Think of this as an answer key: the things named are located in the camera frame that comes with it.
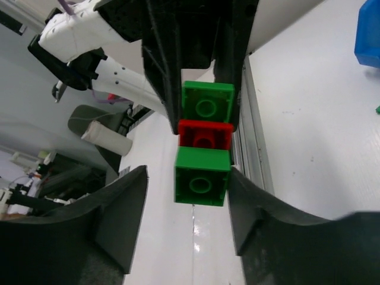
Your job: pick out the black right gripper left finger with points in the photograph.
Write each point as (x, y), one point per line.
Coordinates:
(91, 241)

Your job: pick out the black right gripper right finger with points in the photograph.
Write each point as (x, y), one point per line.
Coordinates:
(280, 244)

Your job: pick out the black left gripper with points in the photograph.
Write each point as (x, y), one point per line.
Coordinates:
(178, 35)

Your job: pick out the long green lego plate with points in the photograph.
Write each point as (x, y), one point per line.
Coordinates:
(204, 101)

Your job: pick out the green numbered lego brick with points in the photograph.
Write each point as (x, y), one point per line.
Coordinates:
(201, 176)

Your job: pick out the red rounded lego brick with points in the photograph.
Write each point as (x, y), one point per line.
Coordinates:
(205, 134)

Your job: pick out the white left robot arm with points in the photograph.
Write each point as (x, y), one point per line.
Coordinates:
(71, 48)

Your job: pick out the grey white background roll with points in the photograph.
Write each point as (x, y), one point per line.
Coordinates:
(100, 128)

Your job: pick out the blue plastic divided bin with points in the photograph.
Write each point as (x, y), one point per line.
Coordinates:
(366, 47)

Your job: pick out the aluminium frame rail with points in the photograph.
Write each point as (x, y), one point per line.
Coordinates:
(250, 150)

